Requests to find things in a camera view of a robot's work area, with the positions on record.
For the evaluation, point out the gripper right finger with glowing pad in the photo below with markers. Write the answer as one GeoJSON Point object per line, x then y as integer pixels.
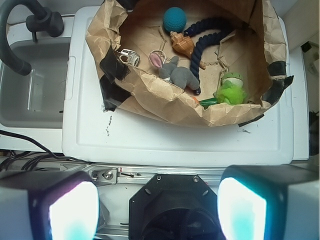
{"type": "Point", "coordinates": [269, 202]}

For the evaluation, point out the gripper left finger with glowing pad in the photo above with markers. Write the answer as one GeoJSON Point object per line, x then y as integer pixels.
{"type": "Point", "coordinates": [48, 205]}

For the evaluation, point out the blue knitted ball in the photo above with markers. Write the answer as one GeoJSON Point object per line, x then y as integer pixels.
{"type": "Point", "coordinates": [174, 20]}

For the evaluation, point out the white plastic bin lid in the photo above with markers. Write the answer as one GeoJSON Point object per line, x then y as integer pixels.
{"type": "Point", "coordinates": [123, 138]}

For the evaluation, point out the grey sink basin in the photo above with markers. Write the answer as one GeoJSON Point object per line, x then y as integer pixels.
{"type": "Point", "coordinates": [37, 99]}

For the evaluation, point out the green frog loofah toy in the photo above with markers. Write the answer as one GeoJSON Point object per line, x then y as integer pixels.
{"type": "Point", "coordinates": [231, 89]}

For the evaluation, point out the green marker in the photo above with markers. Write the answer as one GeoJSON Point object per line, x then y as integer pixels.
{"type": "Point", "coordinates": [208, 102]}

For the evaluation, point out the brown paper bag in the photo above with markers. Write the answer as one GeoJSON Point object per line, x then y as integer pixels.
{"type": "Point", "coordinates": [243, 36]}

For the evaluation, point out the grey plush bunny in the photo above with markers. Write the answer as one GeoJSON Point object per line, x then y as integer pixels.
{"type": "Point", "coordinates": [180, 76]}

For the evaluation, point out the orange brown seashell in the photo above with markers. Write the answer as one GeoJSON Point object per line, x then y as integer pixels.
{"type": "Point", "coordinates": [182, 44]}

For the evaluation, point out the aluminium rail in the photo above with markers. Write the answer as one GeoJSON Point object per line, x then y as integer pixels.
{"type": "Point", "coordinates": [103, 175]}

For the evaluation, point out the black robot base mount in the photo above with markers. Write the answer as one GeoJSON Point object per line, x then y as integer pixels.
{"type": "Point", "coordinates": [174, 207]}

